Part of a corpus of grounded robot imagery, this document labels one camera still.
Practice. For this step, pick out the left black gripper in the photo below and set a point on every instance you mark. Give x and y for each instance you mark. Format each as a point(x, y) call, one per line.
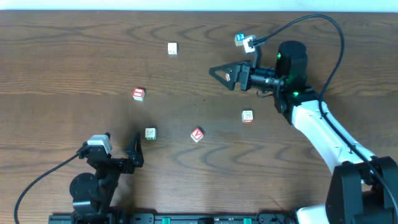
point(123, 165)

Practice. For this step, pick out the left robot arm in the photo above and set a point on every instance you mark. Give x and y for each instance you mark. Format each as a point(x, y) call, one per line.
point(93, 193)

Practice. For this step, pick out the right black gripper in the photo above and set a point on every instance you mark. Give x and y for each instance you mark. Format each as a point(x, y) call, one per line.
point(244, 76)

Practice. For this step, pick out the plain cream wooden block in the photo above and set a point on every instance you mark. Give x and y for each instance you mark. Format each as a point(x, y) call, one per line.
point(172, 48)

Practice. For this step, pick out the green edged picture block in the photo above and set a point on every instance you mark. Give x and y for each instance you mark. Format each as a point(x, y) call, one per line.
point(150, 134)

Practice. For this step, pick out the blue number 2 block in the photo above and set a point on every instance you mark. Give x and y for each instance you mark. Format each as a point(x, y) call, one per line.
point(238, 40)

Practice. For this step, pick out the red edged picture block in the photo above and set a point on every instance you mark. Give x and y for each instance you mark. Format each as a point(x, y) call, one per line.
point(247, 116)

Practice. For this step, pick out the red letter I block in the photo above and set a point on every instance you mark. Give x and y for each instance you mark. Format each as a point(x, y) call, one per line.
point(138, 94)

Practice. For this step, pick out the red letter A block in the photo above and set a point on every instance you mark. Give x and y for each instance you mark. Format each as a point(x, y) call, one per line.
point(197, 134)

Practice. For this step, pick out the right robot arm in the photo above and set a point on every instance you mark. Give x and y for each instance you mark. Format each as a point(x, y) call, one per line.
point(363, 187)

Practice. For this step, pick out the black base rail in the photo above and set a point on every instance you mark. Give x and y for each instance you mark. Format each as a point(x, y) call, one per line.
point(148, 218)

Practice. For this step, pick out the snail picture block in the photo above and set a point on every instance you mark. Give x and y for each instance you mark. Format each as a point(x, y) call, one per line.
point(227, 76)

